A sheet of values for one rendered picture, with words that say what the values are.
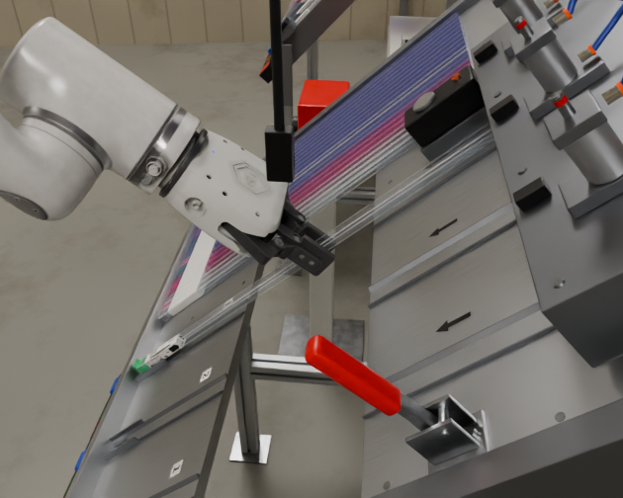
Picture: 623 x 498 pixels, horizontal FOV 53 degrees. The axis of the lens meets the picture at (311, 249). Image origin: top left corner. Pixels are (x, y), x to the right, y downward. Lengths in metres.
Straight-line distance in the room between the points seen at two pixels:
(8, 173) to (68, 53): 0.11
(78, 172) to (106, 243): 1.77
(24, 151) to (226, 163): 0.17
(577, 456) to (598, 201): 0.12
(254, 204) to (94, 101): 0.16
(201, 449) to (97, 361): 1.32
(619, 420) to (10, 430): 1.62
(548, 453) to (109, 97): 0.42
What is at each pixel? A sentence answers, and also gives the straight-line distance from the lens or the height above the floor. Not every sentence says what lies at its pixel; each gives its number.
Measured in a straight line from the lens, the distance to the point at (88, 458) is 0.74.
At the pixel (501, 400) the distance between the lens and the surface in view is 0.37.
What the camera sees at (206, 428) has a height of 0.84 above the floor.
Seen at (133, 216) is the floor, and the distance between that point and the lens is 2.42.
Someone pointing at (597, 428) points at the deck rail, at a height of 1.08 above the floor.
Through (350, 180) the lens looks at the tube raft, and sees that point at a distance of 0.69.
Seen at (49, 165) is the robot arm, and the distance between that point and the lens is 0.54.
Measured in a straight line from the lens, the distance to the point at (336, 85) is 1.39.
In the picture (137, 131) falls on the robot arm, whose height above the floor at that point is 1.07.
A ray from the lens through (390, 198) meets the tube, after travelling 0.58.
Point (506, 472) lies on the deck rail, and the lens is 0.33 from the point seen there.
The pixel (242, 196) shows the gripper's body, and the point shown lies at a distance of 0.57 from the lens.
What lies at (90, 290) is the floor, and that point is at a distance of 2.12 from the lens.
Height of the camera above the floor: 1.32
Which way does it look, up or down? 37 degrees down
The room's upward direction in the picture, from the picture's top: straight up
